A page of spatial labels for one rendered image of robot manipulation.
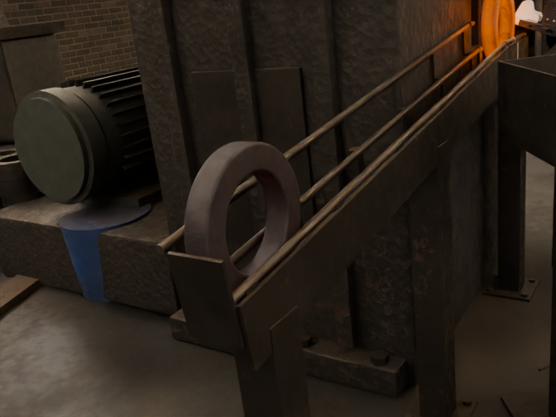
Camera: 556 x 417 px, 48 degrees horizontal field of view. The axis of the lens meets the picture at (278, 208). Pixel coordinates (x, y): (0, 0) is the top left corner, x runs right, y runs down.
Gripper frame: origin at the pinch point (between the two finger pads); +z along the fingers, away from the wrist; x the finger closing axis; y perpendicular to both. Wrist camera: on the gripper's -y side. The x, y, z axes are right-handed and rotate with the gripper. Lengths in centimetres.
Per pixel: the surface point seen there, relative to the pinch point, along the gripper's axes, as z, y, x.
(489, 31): -1.3, -0.5, 21.6
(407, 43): 5, -1, 57
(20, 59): 371, -133, -128
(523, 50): -7.5, -5.5, 6.6
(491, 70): -7.5, -5.8, 36.0
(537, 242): -26, -71, -30
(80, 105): 107, -48, 47
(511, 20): -2.4, 0.8, 6.4
